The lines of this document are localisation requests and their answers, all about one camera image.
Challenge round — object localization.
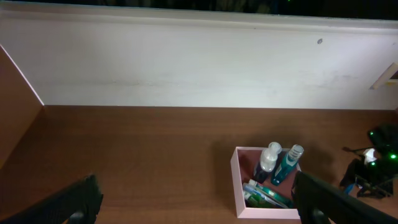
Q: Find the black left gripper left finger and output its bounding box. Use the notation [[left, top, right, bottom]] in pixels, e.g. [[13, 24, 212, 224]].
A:
[[1, 175, 103, 224]]

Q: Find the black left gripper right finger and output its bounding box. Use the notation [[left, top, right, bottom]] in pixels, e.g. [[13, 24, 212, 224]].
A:
[[292, 171, 397, 224]]

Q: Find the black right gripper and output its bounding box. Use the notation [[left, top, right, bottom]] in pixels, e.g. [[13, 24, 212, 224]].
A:
[[339, 124, 397, 199]]

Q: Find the blue disposable razor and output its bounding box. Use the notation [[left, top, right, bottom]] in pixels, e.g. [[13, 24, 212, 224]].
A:
[[343, 184, 356, 195]]

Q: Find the green toothpaste tube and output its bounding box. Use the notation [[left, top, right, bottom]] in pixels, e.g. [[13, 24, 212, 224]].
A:
[[249, 179, 294, 208]]

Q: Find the green Listerine mouthwash bottle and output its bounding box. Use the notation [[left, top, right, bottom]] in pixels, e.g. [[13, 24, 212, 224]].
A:
[[271, 144, 304, 186]]

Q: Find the clear bottle dark blue base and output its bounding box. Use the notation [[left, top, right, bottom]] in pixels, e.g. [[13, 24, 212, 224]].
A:
[[253, 142, 282, 184]]

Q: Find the blue white toothbrush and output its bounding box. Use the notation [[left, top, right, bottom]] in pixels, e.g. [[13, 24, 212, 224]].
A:
[[243, 183, 289, 208]]

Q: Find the green white Dettol soap box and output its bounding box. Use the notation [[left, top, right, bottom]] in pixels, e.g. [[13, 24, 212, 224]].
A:
[[243, 191, 274, 208]]

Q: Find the white box pink interior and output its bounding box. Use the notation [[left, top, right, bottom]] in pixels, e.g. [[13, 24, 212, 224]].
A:
[[230, 146, 300, 220]]

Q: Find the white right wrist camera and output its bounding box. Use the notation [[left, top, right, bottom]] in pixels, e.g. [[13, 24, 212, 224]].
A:
[[363, 148, 377, 166]]

